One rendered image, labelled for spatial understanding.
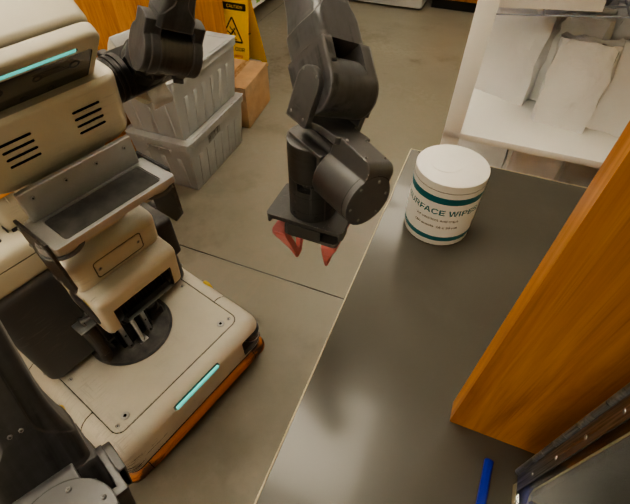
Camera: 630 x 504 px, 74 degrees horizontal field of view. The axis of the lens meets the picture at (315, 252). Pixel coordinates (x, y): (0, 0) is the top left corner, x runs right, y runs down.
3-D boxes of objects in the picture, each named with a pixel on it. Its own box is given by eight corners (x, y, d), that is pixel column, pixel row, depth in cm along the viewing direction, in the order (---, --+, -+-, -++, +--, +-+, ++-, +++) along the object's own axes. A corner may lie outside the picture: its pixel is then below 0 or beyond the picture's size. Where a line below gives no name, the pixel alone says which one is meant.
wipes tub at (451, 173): (472, 211, 88) (495, 152, 77) (462, 254, 80) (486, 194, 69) (411, 196, 91) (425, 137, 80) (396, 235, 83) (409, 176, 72)
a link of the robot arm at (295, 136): (319, 107, 47) (275, 123, 44) (357, 136, 43) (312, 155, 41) (318, 158, 52) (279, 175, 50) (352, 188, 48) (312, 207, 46)
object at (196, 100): (245, 93, 247) (237, 34, 223) (187, 147, 210) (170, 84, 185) (185, 80, 258) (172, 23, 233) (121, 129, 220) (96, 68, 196)
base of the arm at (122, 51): (151, 36, 83) (98, 56, 77) (165, 16, 77) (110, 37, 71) (176, 77, 86) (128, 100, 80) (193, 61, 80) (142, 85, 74)
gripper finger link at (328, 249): (333, 285, 57) (336, 238, 50) (286, 269, 59) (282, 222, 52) (350, 250, 61) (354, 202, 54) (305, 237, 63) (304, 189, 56)
